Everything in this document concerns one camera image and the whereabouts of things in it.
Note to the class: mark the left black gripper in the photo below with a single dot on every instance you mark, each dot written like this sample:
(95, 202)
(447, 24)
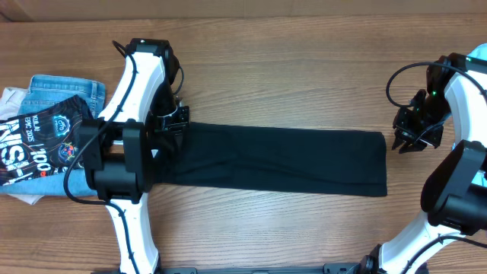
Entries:
(178, 125)

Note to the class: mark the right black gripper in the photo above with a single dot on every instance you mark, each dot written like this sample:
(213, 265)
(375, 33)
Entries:
(405, 133)

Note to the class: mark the black t-shirt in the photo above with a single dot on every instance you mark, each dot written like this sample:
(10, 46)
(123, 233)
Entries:
(275, 159)

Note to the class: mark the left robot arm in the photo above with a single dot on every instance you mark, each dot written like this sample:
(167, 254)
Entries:
(136, 138)

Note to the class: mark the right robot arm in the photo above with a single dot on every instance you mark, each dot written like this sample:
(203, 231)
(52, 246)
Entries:
(453, 199)

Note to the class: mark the light blue printed t-shirt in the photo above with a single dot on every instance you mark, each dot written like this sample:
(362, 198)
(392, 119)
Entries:
(477, 51)

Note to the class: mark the blue denim jeans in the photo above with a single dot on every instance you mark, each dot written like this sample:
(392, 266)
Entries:
(45, 91)

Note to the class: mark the black printed sports jersey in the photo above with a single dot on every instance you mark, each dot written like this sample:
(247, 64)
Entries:
(41, 144)

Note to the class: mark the beige folded garment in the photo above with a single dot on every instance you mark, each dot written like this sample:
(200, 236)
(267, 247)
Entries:
(10, 104)

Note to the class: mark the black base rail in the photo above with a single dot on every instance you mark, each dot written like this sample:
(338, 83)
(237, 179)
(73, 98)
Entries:
(329, 268)

